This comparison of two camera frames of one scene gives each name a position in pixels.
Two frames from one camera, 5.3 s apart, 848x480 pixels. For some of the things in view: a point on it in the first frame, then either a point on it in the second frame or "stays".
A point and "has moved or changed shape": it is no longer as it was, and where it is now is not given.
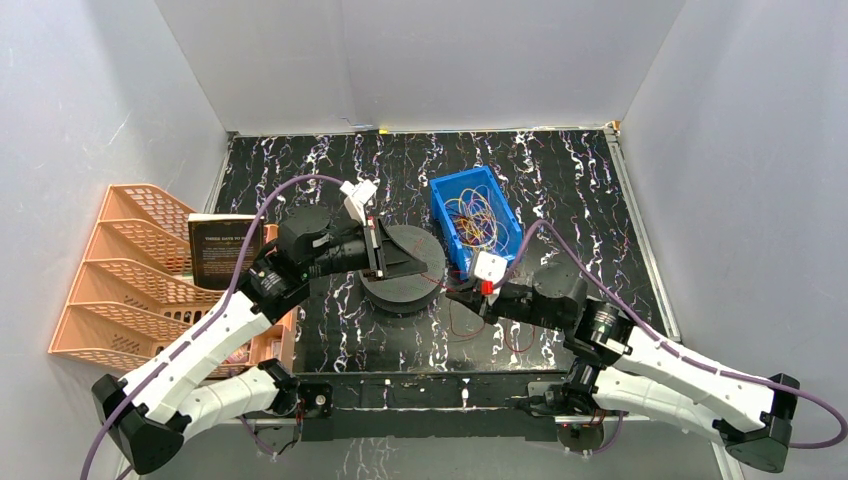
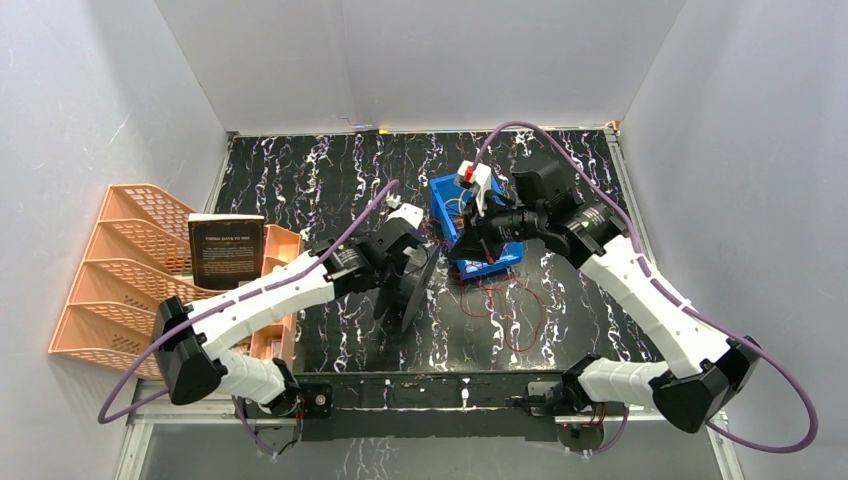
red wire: [481, 327] has moved or changed shape
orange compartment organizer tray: [282, 342] stays
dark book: [218, 242] stays
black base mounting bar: [430, 407] stays
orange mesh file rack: [132, 301] stays
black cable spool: [412, 293] has moved or changed shape
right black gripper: [469, 296] to [475, 241]
